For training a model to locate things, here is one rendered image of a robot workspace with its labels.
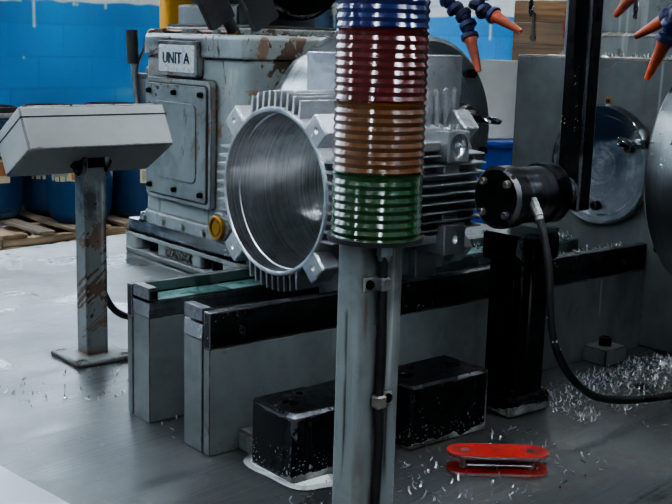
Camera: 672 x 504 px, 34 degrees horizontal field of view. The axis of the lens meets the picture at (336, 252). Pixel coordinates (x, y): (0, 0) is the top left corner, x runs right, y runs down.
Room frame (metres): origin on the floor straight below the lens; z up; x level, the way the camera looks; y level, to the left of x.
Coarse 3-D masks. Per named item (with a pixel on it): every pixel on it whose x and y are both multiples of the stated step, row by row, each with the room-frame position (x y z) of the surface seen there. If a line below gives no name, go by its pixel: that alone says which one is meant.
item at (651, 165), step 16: (656, 128) 1.04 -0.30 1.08; (624, 144) 1.15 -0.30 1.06; (640, 144) 1.13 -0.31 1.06; (656, 144) 1.03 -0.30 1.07; (656, 160) 1.03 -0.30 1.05; (656, 176) 1.03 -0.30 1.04; (656, 192) 1.03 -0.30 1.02; (656, 208) 1.03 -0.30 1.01; (656, 224) 1.03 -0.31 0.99; (656, 240) 1.04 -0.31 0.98
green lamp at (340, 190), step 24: (336, 192) 0.69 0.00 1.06; (360, 192) 0.68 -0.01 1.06; (384, 192) 0.68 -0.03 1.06; (408, 192) 0.68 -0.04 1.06; (336, 216) 0.69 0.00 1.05; (360, 216) 0.68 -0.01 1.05; (384, 216) 0.68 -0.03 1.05; (408, 216) 0.69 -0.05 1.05; (360, 240) 0.68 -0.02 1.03; (384, 240) 0.68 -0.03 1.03; (408, 240) 0.69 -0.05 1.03
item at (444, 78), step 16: (320, 64) 1.10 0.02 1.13; (432, 64) 1.09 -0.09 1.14; (448, 64) 1.10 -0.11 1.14; (320, 80) 1.10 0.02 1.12; (432, 80) 1.09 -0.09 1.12; (448, 80) 1.10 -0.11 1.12; (432, 96) 1.09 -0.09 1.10; (448, 96) 1.10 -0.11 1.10; (432, 112) 1.09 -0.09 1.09; (448, 112) 1.10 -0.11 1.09
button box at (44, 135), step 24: (24, 120) 1.12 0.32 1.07; (48, 120) 1.14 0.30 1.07; (72, 120) 1.15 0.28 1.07; (96, 120) 1.17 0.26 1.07; (120, 120) 1.19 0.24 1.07; (144, 120) 1.20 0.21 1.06; (0, 144) 1.16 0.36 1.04; (24, 144) 1.11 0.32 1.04; (48, 144) 1.12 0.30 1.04; (72, 144) 1.14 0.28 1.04; (96, 144) 1.15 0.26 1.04; (120, 144) 1.17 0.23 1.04; (144, 144) 1.19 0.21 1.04; (168, 144) 1.21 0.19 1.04; (24, 168) 1.14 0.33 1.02; (48, 168) 1.16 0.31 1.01; (120, 168) 1.23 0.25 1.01; (144, 168) 1.25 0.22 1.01
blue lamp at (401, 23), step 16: (336, 0) 0.71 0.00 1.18; (352, 0) 0.69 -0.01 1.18; (368, 0) 0.68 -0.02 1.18; (384, 0) 0.68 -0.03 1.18; (400, 0) 0.68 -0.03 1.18; (416, 0) 0.68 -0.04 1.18; (336, 16) 0.70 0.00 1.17; (352, 16) 0.68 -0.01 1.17; (368, 16) 0.68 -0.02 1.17; (384, 16) 0.68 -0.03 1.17; (400, 16) 0.68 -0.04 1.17; (416, 16) 0.69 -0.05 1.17
